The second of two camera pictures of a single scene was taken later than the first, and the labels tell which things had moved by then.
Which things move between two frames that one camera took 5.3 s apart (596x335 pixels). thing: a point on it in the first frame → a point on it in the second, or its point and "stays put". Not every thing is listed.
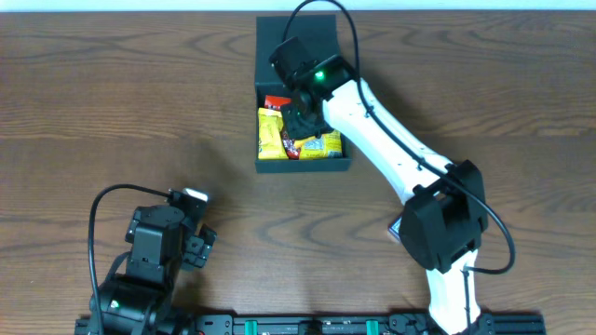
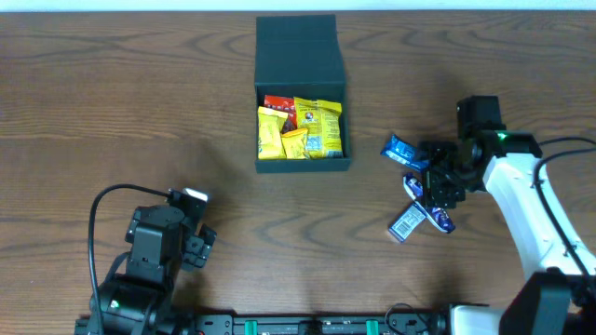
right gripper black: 296,129 → 436,194
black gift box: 318,34 stays put
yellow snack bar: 270,141 stays put
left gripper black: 199,247 stays put
